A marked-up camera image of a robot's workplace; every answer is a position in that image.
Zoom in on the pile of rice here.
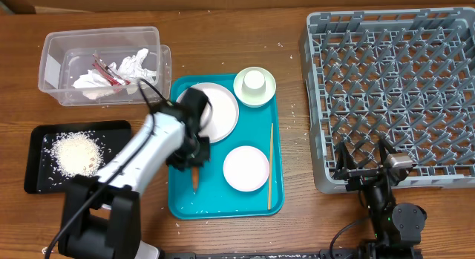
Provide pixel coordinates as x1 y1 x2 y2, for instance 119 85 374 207
40 131 111 186

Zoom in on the small white plate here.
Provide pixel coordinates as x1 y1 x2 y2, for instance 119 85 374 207
223 145 269 192

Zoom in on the large white plate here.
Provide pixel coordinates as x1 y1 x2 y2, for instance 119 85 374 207
192 82 239 143

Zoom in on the pale green saucer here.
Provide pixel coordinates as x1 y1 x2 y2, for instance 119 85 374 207
233 67 276 108

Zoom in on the white napkin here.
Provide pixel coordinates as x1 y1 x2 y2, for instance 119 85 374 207
72 48 157 100

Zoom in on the red snack wrapper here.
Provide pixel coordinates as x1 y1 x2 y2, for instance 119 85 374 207
92 52 131 86

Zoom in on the orange carrot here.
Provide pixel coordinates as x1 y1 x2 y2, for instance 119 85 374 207
191 166 200 193

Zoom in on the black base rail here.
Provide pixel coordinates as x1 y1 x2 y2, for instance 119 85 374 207
162 249 423 259

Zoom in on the white upturned cup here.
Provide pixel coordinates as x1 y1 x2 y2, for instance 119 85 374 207
242 70 266 96

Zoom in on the clear plastic bin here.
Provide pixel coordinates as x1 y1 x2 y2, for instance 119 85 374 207
38 26 171 106

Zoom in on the black tray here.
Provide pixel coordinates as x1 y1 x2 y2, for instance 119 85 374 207
24 120 132 194

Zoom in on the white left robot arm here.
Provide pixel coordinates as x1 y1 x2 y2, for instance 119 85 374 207
45 88 211 259

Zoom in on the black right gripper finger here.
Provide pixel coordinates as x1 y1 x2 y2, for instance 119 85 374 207
378 138 398 168
335 141 358 171

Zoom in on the wooden chopstick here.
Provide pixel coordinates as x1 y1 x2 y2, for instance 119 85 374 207
267 123 274 210

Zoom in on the grey dishwasher rack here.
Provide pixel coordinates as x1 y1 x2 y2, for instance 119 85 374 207
300 7 474 194

